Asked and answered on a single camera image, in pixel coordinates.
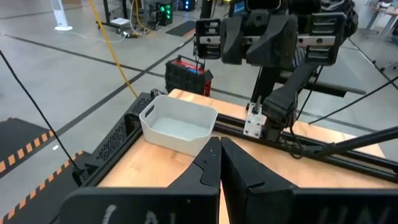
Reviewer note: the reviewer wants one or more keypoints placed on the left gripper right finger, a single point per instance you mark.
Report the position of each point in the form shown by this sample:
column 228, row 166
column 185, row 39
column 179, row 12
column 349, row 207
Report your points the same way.
column 248, row 199

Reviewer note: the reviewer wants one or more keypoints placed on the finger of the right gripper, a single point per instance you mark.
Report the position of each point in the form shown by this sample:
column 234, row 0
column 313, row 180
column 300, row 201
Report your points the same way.
column 233, row 40
column 276, row 43

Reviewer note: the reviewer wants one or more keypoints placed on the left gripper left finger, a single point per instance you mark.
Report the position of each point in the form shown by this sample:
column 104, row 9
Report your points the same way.
column 199, row 199

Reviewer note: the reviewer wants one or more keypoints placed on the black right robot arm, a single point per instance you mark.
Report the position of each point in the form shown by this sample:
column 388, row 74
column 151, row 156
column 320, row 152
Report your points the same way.
column 280, row 102

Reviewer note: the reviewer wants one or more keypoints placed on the white plastic basket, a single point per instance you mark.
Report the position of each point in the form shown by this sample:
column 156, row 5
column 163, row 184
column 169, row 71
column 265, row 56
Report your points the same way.
column 180, row 129

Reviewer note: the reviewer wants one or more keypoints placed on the plain black floor mat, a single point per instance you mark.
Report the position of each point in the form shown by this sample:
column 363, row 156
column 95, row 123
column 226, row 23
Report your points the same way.
column 182, row 28

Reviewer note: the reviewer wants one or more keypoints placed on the device with blue lights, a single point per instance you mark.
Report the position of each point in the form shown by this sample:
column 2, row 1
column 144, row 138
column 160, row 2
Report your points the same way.
column 187, row 4

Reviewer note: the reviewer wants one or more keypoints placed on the red and black tool case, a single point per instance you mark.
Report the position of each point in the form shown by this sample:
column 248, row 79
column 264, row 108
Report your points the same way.
column 183, row 77

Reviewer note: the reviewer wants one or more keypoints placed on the computer with green lights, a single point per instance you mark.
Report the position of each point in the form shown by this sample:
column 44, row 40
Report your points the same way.
column 164, row 14

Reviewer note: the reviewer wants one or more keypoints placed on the black rolling desk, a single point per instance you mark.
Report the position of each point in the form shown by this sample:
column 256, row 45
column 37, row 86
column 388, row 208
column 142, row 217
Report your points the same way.
column 105, row 12

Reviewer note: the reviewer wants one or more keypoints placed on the white tower fan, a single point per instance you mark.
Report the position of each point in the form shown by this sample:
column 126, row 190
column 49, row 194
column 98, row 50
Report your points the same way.
column 59, row 15

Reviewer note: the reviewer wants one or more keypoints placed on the black hazard-striped floor mat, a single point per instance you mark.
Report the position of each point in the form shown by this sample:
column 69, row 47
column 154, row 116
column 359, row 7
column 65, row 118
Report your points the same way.
column 37, row 205
column 15, row 137

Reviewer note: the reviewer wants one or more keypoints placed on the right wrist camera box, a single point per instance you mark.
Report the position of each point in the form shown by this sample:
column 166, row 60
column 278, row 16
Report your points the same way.
column 264, row 4

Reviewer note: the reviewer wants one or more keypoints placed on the silver mounting bracket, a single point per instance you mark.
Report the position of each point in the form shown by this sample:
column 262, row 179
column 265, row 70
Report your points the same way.
column 253, row 123

